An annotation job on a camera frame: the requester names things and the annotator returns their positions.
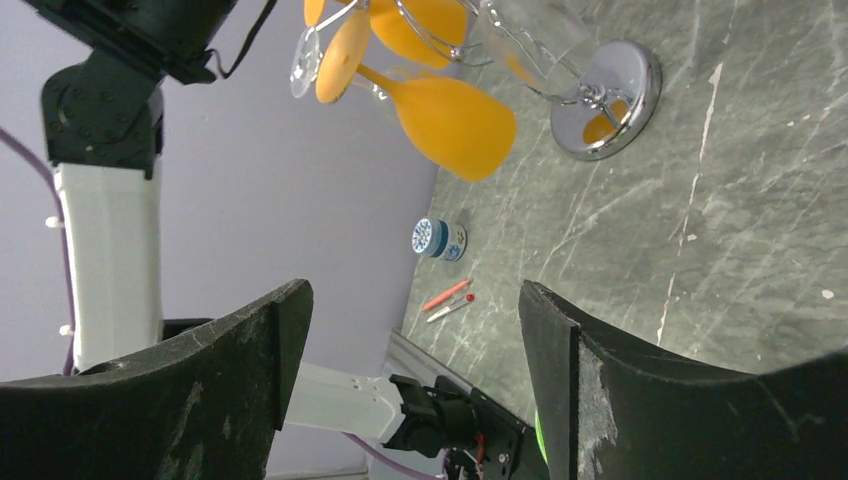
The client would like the orange plastic goblet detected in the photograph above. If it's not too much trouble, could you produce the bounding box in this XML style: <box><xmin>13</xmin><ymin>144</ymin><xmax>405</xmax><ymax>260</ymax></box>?
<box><xmin>296</xmin><ymin>0</ymin><xmax>468</xmax><ymax>69</ymax></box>
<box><xmin>315</xmin><ymin>8</ymin><xmax>517</xmax><ymax>182</ymax></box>

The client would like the chrome wine glass rack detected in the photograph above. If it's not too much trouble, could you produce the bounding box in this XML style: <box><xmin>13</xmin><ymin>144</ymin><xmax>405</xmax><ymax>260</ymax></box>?
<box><xmin>311</xmin><ymin>0</ymin><xmax>664</xmax><ymax>162</ymax></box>

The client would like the white pen red cap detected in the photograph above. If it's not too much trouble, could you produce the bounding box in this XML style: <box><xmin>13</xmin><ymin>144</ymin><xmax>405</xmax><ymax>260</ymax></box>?
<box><xmin>427</xmin><ymin>293</ymin><xmax>475</xmax><ymax>323</ymax></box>

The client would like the small blue white jar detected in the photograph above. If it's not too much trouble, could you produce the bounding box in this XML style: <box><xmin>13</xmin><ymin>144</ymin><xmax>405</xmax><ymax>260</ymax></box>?
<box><xmin>411</xmin><ymin>217</ymin><xmax>468</xmax><ymax>262</ymax></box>

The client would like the clear wine glass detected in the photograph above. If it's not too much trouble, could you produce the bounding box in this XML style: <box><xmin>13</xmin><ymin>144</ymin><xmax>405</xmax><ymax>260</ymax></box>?
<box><xmin>290</xmin><ymin>27</ymin><xmax>322</xmax><ymax>98</ymax></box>
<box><xmin>473</xmin><ymin>0</ymin><xmax>604</xmax><ymax>104</ymax></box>

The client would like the green plastic goblet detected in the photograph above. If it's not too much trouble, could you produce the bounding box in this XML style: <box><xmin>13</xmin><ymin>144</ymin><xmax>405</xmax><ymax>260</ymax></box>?
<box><xmin>534</xmin><ymin>411</ymin><xmax>549</xmax><ymax>465</ymax></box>

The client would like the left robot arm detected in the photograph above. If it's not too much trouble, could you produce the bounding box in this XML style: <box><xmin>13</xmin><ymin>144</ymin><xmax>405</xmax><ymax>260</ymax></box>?
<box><xmin>1</xmin><ymin>1</ymin><xmax>533</xmax><ymax>479</ymax></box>

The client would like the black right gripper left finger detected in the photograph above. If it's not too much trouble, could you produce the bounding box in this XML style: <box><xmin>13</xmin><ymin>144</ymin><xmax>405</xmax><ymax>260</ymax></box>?
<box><xmin>1</xmin><ymin>279</ymin><xmax>314</xmax><ymax>479</ymax></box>

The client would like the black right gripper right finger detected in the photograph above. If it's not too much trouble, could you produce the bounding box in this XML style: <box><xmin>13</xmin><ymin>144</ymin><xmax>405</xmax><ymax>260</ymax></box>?
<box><xmin>518</xmin><ymin>281</ymin><xmax>847</xmax><ymax>479</ymax></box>

